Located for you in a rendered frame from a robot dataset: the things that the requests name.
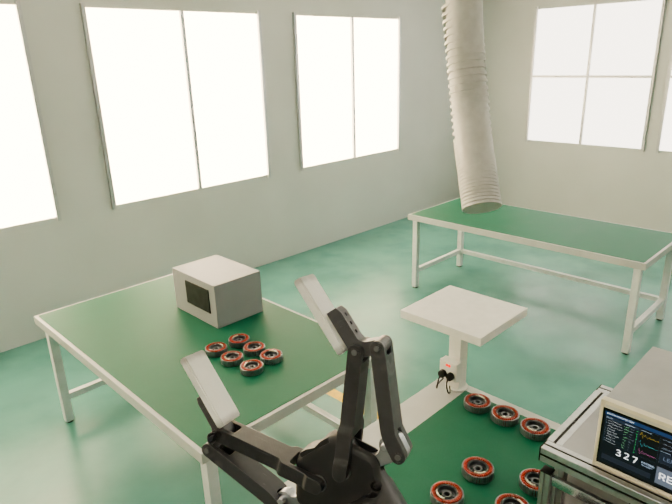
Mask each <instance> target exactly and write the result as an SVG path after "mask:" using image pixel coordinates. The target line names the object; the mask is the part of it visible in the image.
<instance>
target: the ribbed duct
mask: <svg viewBox="0 0 672 504"><path fill-rule="evenodd" d="M441 11H442V12H443V14H442V19H443V26H444V29H443V32H444V33H445V35H444V40H445V41H446V42H445V43H444V44H445V47H446V48H447V49H446V50H445V54H447V56H446V61H448V63H447V64H446V66H447V68H448V70H447V74H448V75H449V77H448V82H449V83H450V84H449V85H448V88H449V89H450V91H449V95H450V96H451V98H450V99H449V100H450V102H451V104H452V105H450V109H452V112H451V116H453V119H451V122H452V123H453V124H454V125H453V126H452V129H454V132H453V136H455V139H453V143H454V152H455V160H456V167H457V175H458V183H459V191H460V199H461V207H462V211H463V212H464V213H467V214H480V213H487V212H491V211H494V210H497V209H499V208H500V207H501V206H502V202H501V195H500V189H499V182H498V174H497V167H496V160H495V153H494V146H493V139H492V134H491V131H492V128H491V127H490V124H491V121H490V118H489V117H491V116H490V114H489V110H490V107H489V106H488V104H489V100H488V98H487V97H488V96H489V93H488V92H487V90H488V86H487V85H486V83H487V82H488V79H487V78H486V76H487V72H486V71H485V69H486V68H487V67H486V64H485V63H484V62H485V61H486V58H485V57H484V55H485V50H484V47H485V44H484V42H483V41H484V36H483V33H484V31H483V0H445V4H444V5H443V6H442V7H441Z"/></svg>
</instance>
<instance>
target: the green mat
mask: <svg viewBox="0 0 672 504"><path fill-rule="evenodd" d="M468 394H471V393H470V392H467V391H464V392H463V393H462V394H460V395H459V396H457V397H456V398H455V399H453V400H452V401H451V402H449V403H448V404H447V405H445V406H444V407H443V408H441V409H440V410H439V411H437V412H436V413H435V414H433V415H432V416H430V417H429V418H428V419H426V420H425V421H424V422H422V423H421V424H420V425H418V426H417V427H416V428H414V429H413V430H412V431H410V432H409V433H408V436H409V438H410V440H411V442H412V449H411V451H410V453H409V455H408V457H407V458H406V460H405V462H404V463H403V464H401V465H397V464H395V463H394V462H392V463H389V464H386V465H384V467H385V470H386V472H387V474H388V475H389V476H390V477H391V478H392V479H393V481H394V482H395V484H396V486H397V487H398V489H399V491H400V492H401V494H402V496H403V497H404V499H405V501H406V502H407V504H432V503H431V500H430V488H431V486H432V485H433V484H434V483H436V482H438V481H448V482H449V481H451V482H454V483H456V484H458V485H459V486H460V487H461V488H462V489H463V491H464V503H463V504H495V500H496V498H497V497H498V496H499V495H501V494H504V493H511V494H512V493H513V494H514V496H515V494H517V496H518V495H519V496H520V497H523V498H524V499H525V500H527V502H528V503H529V504H537V498H536V497H533V495H532V496H530V495H528V494H527V493H525V492H523V491H522V490H521V488H520V486H519V475H520V473H521V471H523V470H525V469H529V468H533V469H534V468H535V469H536V470H537V469H539V470H541V469H542V468H543V466H544V465H547V466H549V467H551V468H553V469H554V468H555V467H553V466H551V465H549V464H547V463H544V462H542V461H540V460H538V459H539V449H540V446H541V445H542V444H543V443H544V442H545V441H546V440H547V439H548V438H547V439H546V440H543V441H537V440H536V441H534V440H530V439H528V438H526V437H525V436H523V435H522V434H521V432H520V422H521V421H522V420H523V419H525V418H527V417H525V416H523V415H520V417H519V423H518V424H517V425H515V426H512V427H506V426H505V427H504V426H501V425H497V424H496V423H494V422H493V421H492V420H491V409H492V408H493V407H494V406H497V404H495V403H493V402H491V409H490V411H489V412H486V413H484V414H476V413H472V412H469V411H468V410H466V409H465V407H464V397H465V396H466V395H468ZM472 456H473V457H474V456H476V457H477V456H478V457H481V458H485V459H486V460H489V461H490V462H491V463H492V464H493V466H494V477H493V479H492V481H491V482H489V483H487V484H477V483H476V484H475V483H472V482H469V481H468V480H467V479H465V477H463V475H462V462H463V461H464V460H465V459H467V458H469V457H472Z"/></svg>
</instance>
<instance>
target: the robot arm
mask: <svg viewBox="0 0 672 504"><path fill-rule="evenodd" d="M294 284H295V286H296V288H297V289H298V291H299V293H300V294H301V296H302V297H303V299H304V301H305V302H306V304H307V306H308V307H309V309H310V311H311V312H312V314H313V316H314V317H315V319H316V320H317V322H318V324H319V325H320V327H321V329H322V330H323V332H324V334H325V335H326V337H327V339H328V340H329V342H330V343H331V345H332V347H333V348H334V350H335V352H336V353H337V355H338V354H339V355H341V354H343V353H344V352H346V351H347V350H348V352H347V361H346V371H345V380H344V390H343V399H342V409H341V418H340V425H339V428H338V431H337V430H336V429H335V430H333V431H331V432H329V433H328V434H327V435H326V436H325V437H324V438H323V439H319V440H315V441H313V442H311V443H309V444H308V445H307V446H306V447H305V448H304V449H303V448H300V447H297V446H294V447H291V446H289V445H287V444H284V443H282V442H280V441H278V440H276V439H274V438H271V437H269V436H267V435H265V434H263V433H261V432H259V431H256V430H254V429H252V428H250V427H248V426H246V425H243V424H241V423H239V422H237V421H235V420H234V419H235V418H237V417H238V416H240V415H239V414H240V413H239V411H238V409H237V407H236V406H235V404H234V402H233V401H232V399H231V397H230V395H229V394H228V392H227V390H226V388H225V387H224V385H223V383H222V381H221V380H220V378H219V376H218V374H217V373H216V371H215V369H214V367H213V366H212V364H211V362H210V360H209V359H208V357H207V355H206V353H205V352H204V350H200V351H198V352H196V353H193V354H191V355H188V356H186V357H184V358H182V359H181V361H180V362H181V364H182V366H183V368H184V369H185V371H186V373H187V375H188V376H189V378H190V380H191V382H192V384H193V385H194V387H195V389H196V391H197V392H198V394H199V397H198V398H197V402H198V405H199V407H200V409H201V410H202V412H203V413H204V416H205V417H206V419H207V421H208V423H209V425H210V426H211V429H212V431H211V432H210V433H209V434H208V435H207V440H208V441H207V443H205V444H204V445H203V446H202V453H203V454H204V455H205V456H206V457H207V458H208V459H209V460H211V461H212V462H213V463H214V464H216V465H217V466H218V467H219V468H221V469H222V470H223V471H224V472H226V473H227V474H228V475H229V476H230V477H232V478H233V479H234V480H235V481H237V482H238V483H239V484H240V485H242V486H243V487H244V488H245V489H247V490H248V491H249V492H250V493H251V494H253V495H254V496H255V497H256V498H258V499H259V500H260V501H261V502H263V503H264V504H407V502H406V501H405V499H404V497H403V496H402V494H401V492H400V491H399V489H398V487H397V486H396V484H395V482H394V481H393V479H392V478H391V477H390V476H389V475H388V474H387V472H386V470H385V467H384V465H386V464H389V463H392V462H394V463H395V464H397V465H401V464H403V463H404V462H405V460H406V458H407V457H408V455H409V453H410V451H411V449H412V442H411V440H410V438H409V436H408V434H407V432H406V430H405V428H404V426H403V423H402V415H401V407H400V398H399V390H398V382H397V374H396V366H395V358H394V350H393V342H392V339H391V337H390V336H388V335H382V336H379V337H374V338H370V337H368V336H366V337H365V336H364V335H363V334H362V333H361V332H360V330H359V328H358V327H357V325H356V323H355V322H354V320H353V319H352V317H351V316H350V314H349V312H348V310H347V309H346V308H345V307H343V306H342V305H341V306H339V307H336V308H334V306H333V304H332V303H331V301H330V299H329V298H328V296H327V295H326V293H325V291H324V290H323V288H322V286H321V285H320V283H319V282H318V280H317V278H316V277H315V275H314V274H310V275H307V276H303V277H300V278H298V279H296V280H295V281H294ZM370 356H371V363H372V371H373V379H374V387H375V395H376V403H377V412H378V420H379V428H380V433H381V437H382V438H381V439H380V441H379V447H380V450H378V449H377V448H375V447H373V446H371V445H369V444H368V443H366V442H364V441H362V438H363V428H364V418H363V414H364V405H365V396H366V387H367V377H368V368H369V359H370ZM259 462H260V463H259ZM261 463H262V464H264V465H266V466H268V467H270V468H272V469H274V470H276V472H277V474H278V475H279V476H280V477H283V478H285V479H287V480H289V481H291V482H293V483H295V484H296V492H295V490H294V488H293V487H287V485H286V484H285V483H284V482H283V481H282V480H281V479H280V478H278V477H277V476H276V475H275V474H273V473H272V472H271V471H270V470H268V469H267V468H266V467H264V466H263V465H262V464H261ZM295 464H297V466H295Z"/></svg>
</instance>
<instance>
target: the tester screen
mask: <svg viewBox="0 0 672 504"><path fill-rule="evenodd" d="M615 448H617V449H620V450H622V451H624V452H627V453H629V454H631V455H634V456H636V457H638V458H640V460H639V465H638V466H637V465H635V464H633V463H630V462H628V461H626V460H624V459H621V458H619V457H617V456H614V451H615ZM660 452H661V453H664V454H666V455H669V456H671V457H672V436H671V435H668V434H665V433H663V432H660V431H658V430H655V429H652V428H650V427H647V426H645V425H642V424H640V423H637V422H634V421H632V420H629V419H627V418H624V417H622V416H619V415H616V414H614V413H611V412H609V411H606V412H605V419H604V426H603V433H602V439H601V446H600V453H599V460H601V461H603V462H606V463H608V464H610V465H612V466H615V467H617V468H619V469H621V470H623V471H626V472H628V473H630V474H632V475H635V476H637V477H639V478H641V479H644V480H646V481H648V482H650V483H653V484H655V485H657V486H659V487H661V488H664V489H666V490H668V491H670V492H672V490H670V489H668V488H666V487H663V486H661V485H659V484H657V483H654V480H655V475H656V470H657V466H659V467H661V468H663V469H666V470H668V471H670V472H672V468H671V467H669V466H666V465H664V464H662V463H659V462H658V461H659V456H660ZM602 453H604V454H607V455H609V456H611V457H614V458H616V459H618V460H620V461H623V462H625V463H627V464H630V465H632V466H634V467H636V468H639V469H641V470H643V471H645V472H648V473H650V474H651V475H650V479H649V478H646V477H644V476H642V475H640V474H637V473H635V472H633V471H631V470H628V469H626V468H624V467H622V466H619V465H617V464H615V463H613V462H610V461H608V460H606V459H604V458H601V454H602Z"/></svg>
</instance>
